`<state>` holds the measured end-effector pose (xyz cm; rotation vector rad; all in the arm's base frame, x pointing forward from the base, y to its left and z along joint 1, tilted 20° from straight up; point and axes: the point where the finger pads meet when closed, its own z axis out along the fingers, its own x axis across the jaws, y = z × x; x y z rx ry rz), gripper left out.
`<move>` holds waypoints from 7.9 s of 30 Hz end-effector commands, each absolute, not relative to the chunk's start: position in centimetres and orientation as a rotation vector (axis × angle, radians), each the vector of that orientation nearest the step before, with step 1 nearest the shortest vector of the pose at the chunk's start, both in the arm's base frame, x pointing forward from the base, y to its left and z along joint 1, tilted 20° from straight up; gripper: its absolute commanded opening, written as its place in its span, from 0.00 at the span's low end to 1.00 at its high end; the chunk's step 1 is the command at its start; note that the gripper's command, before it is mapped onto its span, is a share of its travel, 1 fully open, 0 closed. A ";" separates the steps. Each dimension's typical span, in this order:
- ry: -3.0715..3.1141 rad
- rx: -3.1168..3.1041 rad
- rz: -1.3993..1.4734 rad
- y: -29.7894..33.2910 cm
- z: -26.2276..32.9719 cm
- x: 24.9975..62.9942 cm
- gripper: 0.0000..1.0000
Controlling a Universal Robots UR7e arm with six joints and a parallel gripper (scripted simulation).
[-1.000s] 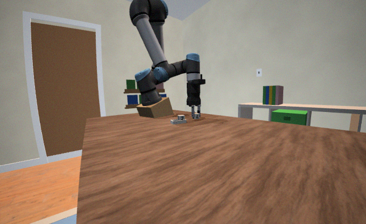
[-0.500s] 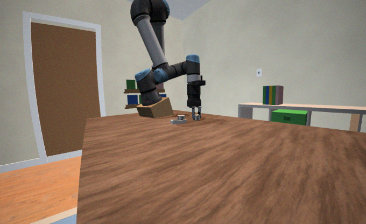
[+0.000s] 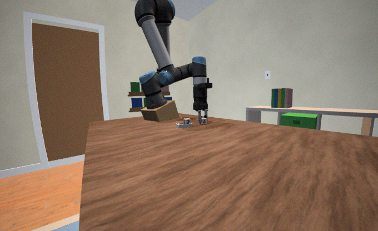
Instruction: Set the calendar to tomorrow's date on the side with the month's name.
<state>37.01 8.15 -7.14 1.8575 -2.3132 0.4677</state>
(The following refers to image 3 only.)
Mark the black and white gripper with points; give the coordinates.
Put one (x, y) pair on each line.
(200, 95)

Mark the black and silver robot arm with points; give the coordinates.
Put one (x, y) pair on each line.
(154, 17)

